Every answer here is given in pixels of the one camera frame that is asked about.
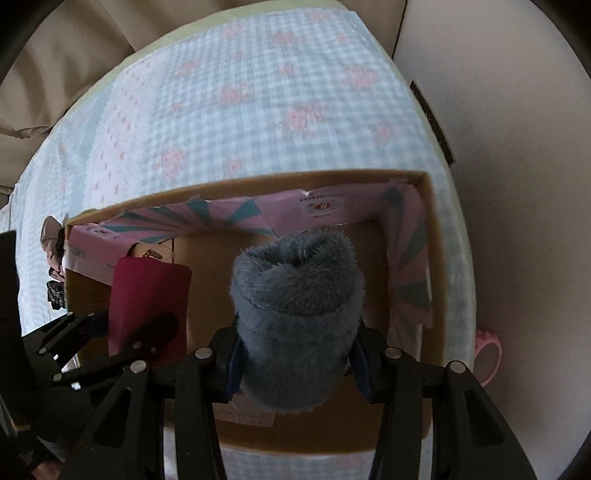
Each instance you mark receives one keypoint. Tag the beige curtain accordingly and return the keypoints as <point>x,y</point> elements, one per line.
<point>55,78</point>

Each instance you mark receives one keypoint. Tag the dark bed frame edge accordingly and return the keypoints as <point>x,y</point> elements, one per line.
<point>434,124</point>

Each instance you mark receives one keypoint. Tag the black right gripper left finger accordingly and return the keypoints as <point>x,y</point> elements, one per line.
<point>124,439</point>

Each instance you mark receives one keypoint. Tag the cardboard box with pink flaps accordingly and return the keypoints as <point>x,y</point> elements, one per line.
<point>390,218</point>

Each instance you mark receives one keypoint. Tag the dusty pink fabric garment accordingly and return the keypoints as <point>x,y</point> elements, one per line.
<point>52,241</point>

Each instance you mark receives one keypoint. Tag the pink plastic cup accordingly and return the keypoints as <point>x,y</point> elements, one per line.
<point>488,356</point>

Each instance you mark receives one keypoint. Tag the blue pink checkered blanket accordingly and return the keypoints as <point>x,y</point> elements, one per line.
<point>425,156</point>

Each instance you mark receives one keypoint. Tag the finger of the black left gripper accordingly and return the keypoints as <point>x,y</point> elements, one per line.
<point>155,341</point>
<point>61,339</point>

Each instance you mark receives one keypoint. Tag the green mattress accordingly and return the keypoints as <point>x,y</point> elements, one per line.
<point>138,46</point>

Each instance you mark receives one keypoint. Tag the magenta leather pouch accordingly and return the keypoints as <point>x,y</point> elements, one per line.
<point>142,290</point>

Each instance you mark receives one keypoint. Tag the black scrunchie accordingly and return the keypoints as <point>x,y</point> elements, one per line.
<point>56,294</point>

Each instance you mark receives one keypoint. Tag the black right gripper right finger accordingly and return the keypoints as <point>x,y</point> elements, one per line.
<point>471,438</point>

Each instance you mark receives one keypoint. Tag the blue-grey fuzzy sock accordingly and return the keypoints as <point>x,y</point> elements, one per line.
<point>299,302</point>

